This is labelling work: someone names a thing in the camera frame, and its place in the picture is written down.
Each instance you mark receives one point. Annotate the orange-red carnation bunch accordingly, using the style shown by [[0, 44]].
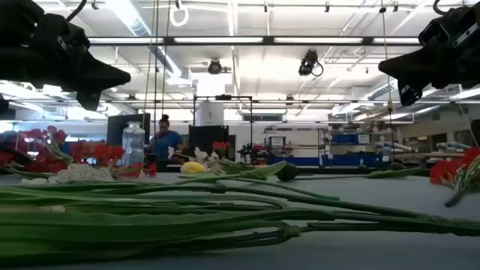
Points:
[[101, 152]]

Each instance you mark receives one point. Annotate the thin-stemmed red flower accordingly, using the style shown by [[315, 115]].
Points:
[[151, 169]]

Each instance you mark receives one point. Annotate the white blossom spray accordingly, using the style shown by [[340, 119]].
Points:
[[80, 173], [200, 153]]

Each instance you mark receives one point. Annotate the red blossom spray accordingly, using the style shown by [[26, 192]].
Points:
[[442, 172], [47, 165]]

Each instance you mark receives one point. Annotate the yellow tulip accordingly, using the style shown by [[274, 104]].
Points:
[[150, 229], [192, 167]]

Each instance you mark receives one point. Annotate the black tulip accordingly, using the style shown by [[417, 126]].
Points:
[[287, 172]]

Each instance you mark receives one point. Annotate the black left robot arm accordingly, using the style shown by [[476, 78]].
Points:
[[15, 37]]

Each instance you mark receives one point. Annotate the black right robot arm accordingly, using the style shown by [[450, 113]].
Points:
[[472, 56]]

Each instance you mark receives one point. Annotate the small black robot arm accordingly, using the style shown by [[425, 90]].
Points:
[[248, 153]]

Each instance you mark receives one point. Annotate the clear glass vase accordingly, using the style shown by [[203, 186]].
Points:
[[133, 146]]

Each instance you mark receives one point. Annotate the black screen panel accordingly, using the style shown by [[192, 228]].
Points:
[[116, 129], [206, 138]]

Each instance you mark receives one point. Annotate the person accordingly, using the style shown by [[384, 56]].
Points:
[[165, 142]]

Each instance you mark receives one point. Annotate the blue storage bins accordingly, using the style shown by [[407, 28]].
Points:
[[345, 138]]

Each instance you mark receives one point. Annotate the white column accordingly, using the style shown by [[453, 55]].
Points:
[[210, 114]]

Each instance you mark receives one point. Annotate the small red flower bunch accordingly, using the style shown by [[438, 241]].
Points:
[[221, 145]]

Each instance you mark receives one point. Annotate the blue barrier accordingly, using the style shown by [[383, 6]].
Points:
[[300, 161]]

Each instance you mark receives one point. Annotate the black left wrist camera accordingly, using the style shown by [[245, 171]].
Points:
[[89, 100]]

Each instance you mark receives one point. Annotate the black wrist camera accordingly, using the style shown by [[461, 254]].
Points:
[[89, 100], [409, 95]]

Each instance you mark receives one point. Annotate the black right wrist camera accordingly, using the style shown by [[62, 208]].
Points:
[[409, 95]]

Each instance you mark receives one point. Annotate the black overhead gantry frame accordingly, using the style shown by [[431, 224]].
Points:
[[168, 40]]

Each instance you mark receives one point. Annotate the black overhead camera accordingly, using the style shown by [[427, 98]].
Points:
[[308, 62], [215, 67]]

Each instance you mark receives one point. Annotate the thin black station frame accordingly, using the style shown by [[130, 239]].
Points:
[[221, 97]]

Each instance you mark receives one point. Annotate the black table frame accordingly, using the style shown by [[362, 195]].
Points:
[[337, 170]]

